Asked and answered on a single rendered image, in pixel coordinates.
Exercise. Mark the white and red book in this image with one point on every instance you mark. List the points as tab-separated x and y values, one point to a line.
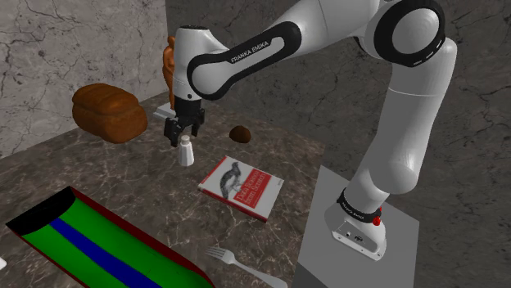
241	187

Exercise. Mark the small white object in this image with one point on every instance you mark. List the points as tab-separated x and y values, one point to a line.
2	263

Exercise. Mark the brown bread loaf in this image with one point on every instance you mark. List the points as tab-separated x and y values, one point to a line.
108	112

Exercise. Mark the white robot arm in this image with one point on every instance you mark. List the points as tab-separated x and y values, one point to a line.
403	119

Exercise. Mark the small brown round bread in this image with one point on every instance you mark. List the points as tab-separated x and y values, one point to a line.
240	134

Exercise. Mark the green blue striped board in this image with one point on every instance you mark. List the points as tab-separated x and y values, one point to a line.
99	247

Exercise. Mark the brown figure on grey base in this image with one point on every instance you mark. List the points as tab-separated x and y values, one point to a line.
169	67

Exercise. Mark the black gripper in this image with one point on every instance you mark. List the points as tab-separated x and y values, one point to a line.
187	108

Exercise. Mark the silver fork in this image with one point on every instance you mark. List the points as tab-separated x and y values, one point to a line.
243	265

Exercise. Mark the grey robot stand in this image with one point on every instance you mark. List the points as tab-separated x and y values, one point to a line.
359	255

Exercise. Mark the white salt shaker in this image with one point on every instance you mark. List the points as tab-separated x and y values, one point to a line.
185	152

